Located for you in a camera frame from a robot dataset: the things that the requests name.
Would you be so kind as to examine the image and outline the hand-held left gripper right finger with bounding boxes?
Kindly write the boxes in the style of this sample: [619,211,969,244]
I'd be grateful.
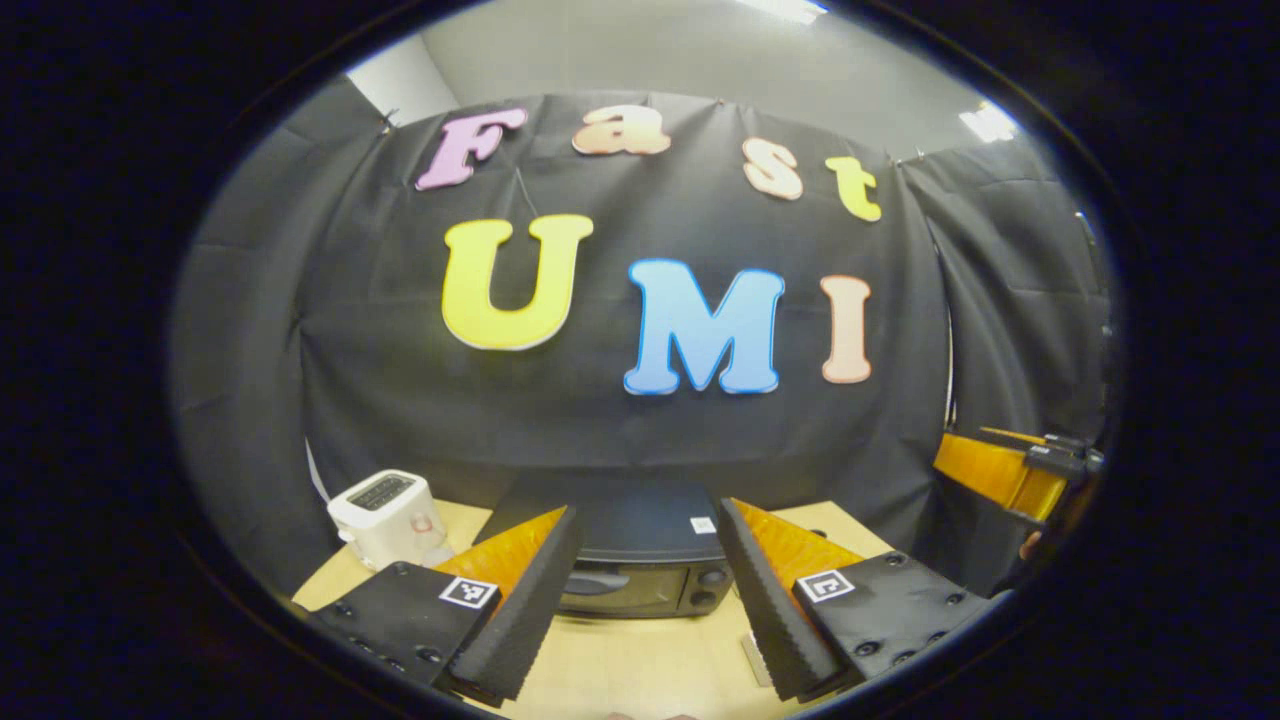
[717,497,1003,702]

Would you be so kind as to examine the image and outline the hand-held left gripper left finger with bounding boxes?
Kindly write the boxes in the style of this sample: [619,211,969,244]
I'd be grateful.
[303,505,586,709]

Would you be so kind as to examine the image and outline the black electric oven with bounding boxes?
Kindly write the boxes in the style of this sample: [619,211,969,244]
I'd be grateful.
[478,477,737,620]

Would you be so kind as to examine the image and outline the small white rectangular plate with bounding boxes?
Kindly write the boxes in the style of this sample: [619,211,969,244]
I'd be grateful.
[740,630,776,688]

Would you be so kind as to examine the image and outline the white toaster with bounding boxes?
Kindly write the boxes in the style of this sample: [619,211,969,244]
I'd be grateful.
[326,468,452,572]

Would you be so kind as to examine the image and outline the black backdrop cloth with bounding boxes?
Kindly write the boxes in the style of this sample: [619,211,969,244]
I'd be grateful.
[168,75,1116,601]

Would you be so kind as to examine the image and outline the ceiling light panel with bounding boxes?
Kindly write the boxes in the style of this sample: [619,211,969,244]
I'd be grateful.
[959,101,1018,144]

